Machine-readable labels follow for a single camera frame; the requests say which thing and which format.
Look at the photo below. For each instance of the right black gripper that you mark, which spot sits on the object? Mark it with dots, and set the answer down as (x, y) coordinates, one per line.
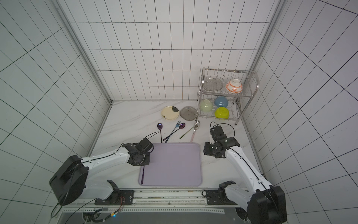
(211, 150)

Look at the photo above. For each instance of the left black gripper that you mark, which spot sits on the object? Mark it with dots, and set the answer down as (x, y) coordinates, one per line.
(146, 162)

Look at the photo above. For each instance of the purple fork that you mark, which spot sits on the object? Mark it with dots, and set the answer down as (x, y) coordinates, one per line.
(142, 177)

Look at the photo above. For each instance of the lilac placemat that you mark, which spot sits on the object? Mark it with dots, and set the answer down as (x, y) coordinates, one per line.
(173, 165)

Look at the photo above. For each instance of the dark purple spoon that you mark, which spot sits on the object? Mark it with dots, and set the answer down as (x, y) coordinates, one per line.
(181, 126)

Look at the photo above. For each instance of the blue fork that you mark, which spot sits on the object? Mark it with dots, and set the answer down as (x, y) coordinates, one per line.
(177, 125)

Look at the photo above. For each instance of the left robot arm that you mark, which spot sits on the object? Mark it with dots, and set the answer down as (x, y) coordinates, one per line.
(74, 179)

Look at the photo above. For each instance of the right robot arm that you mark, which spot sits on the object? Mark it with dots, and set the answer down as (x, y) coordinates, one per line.
(260, 202)

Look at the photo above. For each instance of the lime green bowl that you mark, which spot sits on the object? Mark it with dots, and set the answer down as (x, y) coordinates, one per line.
(222, 113)

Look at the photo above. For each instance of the metal dish rack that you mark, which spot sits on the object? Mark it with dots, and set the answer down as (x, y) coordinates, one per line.
(237, 103)

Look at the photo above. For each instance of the pale green bowl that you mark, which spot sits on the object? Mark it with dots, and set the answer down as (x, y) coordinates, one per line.
(206, 106)

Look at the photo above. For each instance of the blue bowl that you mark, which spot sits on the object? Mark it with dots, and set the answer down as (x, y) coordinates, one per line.
(221, 102)

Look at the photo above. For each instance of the cream plate with dark patch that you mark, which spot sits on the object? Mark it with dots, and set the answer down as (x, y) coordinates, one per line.
(170, 113)

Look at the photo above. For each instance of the grey plate in rack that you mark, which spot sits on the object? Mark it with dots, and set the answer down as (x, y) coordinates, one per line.
(212, 84)

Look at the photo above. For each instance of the white orange patterned bowl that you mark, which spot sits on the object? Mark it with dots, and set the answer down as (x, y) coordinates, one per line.
(234, 86)

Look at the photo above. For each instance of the pink handled spoon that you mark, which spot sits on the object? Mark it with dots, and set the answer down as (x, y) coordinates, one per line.
(196, 126)

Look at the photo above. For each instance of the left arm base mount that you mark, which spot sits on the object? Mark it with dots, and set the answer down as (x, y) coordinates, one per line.
(123, 197)

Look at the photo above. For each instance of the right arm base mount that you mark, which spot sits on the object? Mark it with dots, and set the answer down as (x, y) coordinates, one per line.
(217, 197)

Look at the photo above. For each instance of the aluminium mounting rail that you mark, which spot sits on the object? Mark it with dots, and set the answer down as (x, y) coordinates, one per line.
(178, 197)

